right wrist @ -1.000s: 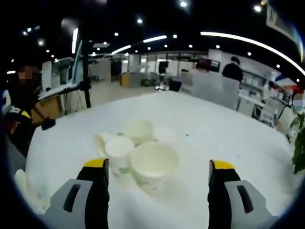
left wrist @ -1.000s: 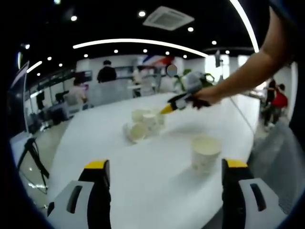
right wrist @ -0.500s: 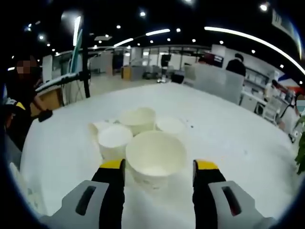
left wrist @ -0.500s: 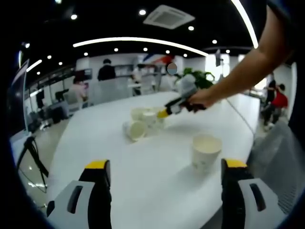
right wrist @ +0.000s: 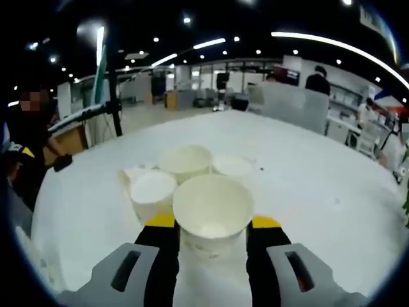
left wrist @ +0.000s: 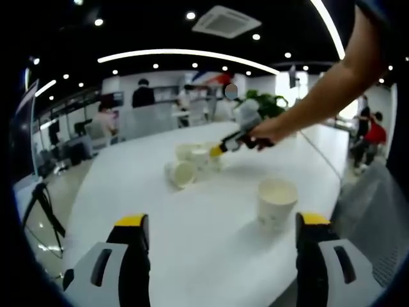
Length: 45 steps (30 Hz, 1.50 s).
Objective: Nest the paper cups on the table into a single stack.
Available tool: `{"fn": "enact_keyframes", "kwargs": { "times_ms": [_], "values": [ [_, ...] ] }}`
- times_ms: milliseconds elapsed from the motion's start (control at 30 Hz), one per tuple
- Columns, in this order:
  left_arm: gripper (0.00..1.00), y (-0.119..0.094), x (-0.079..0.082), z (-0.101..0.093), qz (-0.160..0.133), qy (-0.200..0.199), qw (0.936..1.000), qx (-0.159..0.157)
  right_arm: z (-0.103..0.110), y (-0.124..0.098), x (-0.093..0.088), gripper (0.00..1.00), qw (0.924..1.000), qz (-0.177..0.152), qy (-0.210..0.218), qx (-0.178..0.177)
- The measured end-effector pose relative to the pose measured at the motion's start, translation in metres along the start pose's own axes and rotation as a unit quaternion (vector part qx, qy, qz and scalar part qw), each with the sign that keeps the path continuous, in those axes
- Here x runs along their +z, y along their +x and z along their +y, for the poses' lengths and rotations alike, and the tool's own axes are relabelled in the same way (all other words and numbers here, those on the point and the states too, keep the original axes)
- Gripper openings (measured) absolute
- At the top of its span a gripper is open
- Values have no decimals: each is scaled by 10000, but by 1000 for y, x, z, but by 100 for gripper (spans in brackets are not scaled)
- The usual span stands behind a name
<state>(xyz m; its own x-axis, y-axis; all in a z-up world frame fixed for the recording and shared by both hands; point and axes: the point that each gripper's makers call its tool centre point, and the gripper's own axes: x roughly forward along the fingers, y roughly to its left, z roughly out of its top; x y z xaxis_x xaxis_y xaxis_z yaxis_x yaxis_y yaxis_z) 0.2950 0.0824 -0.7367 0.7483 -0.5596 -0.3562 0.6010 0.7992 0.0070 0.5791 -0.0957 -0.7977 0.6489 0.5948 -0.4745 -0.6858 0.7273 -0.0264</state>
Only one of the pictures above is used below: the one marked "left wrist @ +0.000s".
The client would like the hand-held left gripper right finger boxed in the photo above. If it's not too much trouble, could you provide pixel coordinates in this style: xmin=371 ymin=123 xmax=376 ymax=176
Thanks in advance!
xmin=295 ymin=210 xmax=384 ymax=307

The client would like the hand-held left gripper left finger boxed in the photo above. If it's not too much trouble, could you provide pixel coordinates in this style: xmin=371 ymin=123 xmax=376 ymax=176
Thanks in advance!
xmin=62 ymin=213 xmax=151 ymax=307

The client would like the pile of paper cups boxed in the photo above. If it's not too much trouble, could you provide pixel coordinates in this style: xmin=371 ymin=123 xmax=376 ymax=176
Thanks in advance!
xmin=164 ymin=140 xmax=224 ymax=190

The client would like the white paper cup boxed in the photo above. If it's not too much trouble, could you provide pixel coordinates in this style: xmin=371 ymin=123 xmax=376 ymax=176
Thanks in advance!
xmin=257 ymin=178 xmax=298 ymax=231

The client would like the green potted plant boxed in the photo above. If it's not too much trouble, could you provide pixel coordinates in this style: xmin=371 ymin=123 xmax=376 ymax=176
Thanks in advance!
xmin=244 ymin=89 xmax=288 ymax=121

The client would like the frosted desk partition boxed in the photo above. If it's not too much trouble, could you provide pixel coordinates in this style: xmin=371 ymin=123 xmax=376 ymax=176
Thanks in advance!
xmin=121 ymin=104 xmax=180 ymax=140

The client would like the curved ceiling light strip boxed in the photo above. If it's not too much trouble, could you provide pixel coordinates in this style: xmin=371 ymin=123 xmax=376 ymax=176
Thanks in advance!
xmin=97 ymin=48 xmax=281 ymax=76

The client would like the ceiling air vent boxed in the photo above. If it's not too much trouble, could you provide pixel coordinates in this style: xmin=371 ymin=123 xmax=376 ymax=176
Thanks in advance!
xmin=191 ymin=5 xmax=263 ymax=39

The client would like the white table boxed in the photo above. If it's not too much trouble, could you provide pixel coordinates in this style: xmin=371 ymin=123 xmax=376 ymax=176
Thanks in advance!
xmin=62 ymin=120 xmax=351 ymax=307

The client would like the black tripod stand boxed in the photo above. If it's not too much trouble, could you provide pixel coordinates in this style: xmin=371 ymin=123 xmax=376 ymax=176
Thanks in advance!
xmin=21 ymin=182 xmax=67 ymax=258

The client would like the thin grey cable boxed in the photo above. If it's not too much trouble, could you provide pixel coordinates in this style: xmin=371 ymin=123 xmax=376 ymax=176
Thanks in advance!
xmin=298 ymin=130 xmax=343 ymax=180

